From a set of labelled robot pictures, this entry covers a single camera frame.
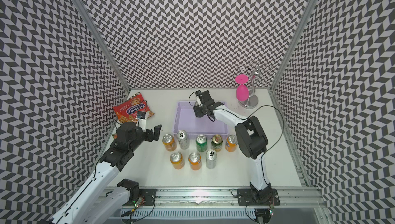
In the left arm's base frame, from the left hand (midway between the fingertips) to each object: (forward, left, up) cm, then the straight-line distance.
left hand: (151, 125), depth 79 cm
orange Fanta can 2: (-5, -42, -9) cm, 43 cm away
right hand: (+17, -25, -9) cm, 31 cm away
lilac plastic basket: (+15, -15, -18) cm, 28 cm away
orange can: (-6, -9, -8) cm, 13 cm away
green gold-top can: (-6, -34, -9) cm, 35 cm away
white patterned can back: (-15, -31, -6) cm, 35 cm away
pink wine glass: (+25, -51, 0) cm, 57 cm away
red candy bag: (+19, +25, -14) cm, 34 cm away
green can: (-6, -26, -9) cm, 28 cm away
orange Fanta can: (-14, -13, -10) cm, 22 cm away
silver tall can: (-5, -17, -5) cm, 18 cm away
